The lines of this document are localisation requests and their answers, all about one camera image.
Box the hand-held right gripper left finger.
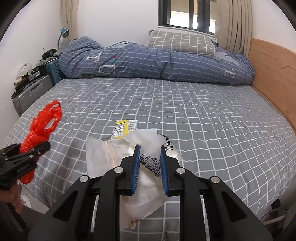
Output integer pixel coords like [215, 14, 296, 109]
[28, 144, 141, 241]

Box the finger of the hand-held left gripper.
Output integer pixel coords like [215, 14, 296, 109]
[0, 144, 22, 154]
[20, 141, 51, 160]

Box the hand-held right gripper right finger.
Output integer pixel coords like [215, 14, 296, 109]
[159, 144, 272, 241]

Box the white plastic mailer bag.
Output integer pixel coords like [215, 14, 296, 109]
[86, 127, 182, 230]

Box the person's left hand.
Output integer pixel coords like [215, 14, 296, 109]
[7, 181, 24, 214]

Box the yellow packet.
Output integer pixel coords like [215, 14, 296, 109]
[112, 120, 138, 139]

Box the grey suitcase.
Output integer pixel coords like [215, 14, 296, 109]
[11, 74, 53, 116]

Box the grey checked bed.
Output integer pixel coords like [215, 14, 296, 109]
[6, 76, 296, 232]

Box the white object on suitcase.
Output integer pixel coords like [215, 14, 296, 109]
[16, 63, 33, 78]

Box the teal suitcase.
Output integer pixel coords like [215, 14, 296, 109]
[46, 57, 64, 85]

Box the black clutter on suitcases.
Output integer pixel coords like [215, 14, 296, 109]
[35, 47, 59, 75]

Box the blue striped quilt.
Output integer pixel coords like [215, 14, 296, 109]
[58, 36, 255, 87]

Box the blue desk lamp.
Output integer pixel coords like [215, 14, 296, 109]
[57, 27, 70, 50]

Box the white plastic strip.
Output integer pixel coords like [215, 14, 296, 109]
[262, 214, 287, 226]

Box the grey checked pillow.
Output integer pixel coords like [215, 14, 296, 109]
[146, 30, 216, 57]

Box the beige curtain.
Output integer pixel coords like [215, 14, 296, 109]
[217, 0, 252, 55]
[60, 0, 80, 42]

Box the wooden headboard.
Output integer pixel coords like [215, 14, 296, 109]
[245, 38, 296, 137]

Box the dark framed window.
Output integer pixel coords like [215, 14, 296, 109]
[158, 0, 219, 35]

